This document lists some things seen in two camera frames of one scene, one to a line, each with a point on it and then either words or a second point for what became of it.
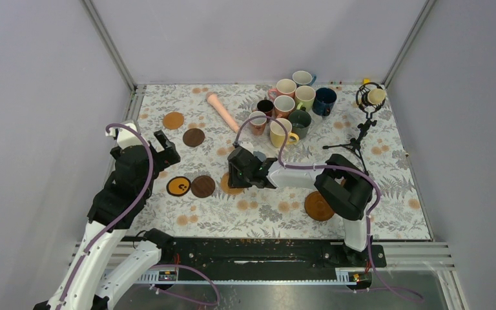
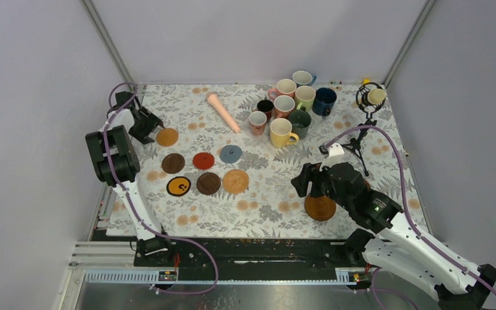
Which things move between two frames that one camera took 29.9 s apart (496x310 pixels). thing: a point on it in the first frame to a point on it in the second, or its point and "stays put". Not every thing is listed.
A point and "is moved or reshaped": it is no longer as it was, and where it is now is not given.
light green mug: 304,97 stays put
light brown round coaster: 173,121 is moved or reshaped
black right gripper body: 239,179 to 322,185
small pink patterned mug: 258,124 stays put
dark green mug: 300,120 stays put
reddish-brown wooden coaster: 317,208 stays put
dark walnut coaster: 194,137 is moved or reshaped
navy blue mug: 323,101 stays put
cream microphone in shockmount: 371,97 stays put
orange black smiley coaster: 178,186 stays put
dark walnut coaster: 203,186 is moved or reshaped
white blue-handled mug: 303,78 stays put
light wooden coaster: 225,187 stays put
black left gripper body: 117,151 to 145,125
